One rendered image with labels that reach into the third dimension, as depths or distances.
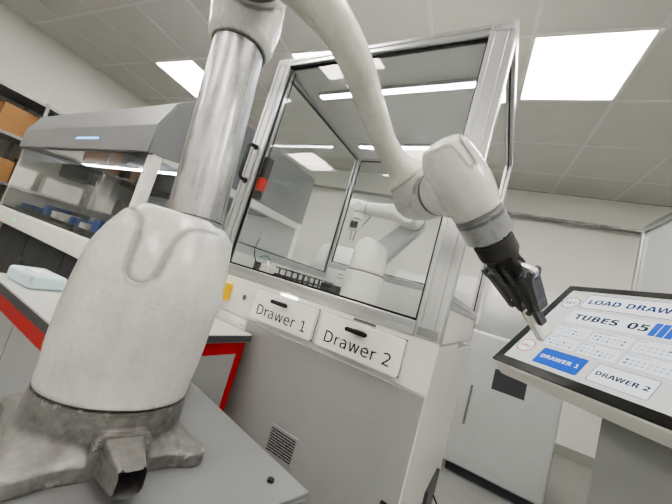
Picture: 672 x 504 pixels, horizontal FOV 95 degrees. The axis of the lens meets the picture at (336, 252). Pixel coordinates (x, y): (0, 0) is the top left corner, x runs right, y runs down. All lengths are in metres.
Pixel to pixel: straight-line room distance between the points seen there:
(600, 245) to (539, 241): 0.57
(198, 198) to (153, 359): 0.31
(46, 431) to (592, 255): 4.42
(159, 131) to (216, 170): 1.10
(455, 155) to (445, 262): 0.44
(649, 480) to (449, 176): 0.61
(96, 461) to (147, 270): 0.18
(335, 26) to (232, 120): 0.24
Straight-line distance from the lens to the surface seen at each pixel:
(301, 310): 1.11
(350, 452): 1.09
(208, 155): 0.62
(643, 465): 0.83
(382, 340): 0.97
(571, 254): 4.40
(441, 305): 0.95
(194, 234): 0.39
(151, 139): 1.70
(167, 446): 0.43
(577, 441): 4.44
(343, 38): 0.63
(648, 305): 0.91
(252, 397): 1.27
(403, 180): 0.71
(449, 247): 0.97
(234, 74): 0.70
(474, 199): 0.60
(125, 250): 0.38
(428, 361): 0.96
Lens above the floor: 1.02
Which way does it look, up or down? 6 degrees up
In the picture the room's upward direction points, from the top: 16 degrees clockwise
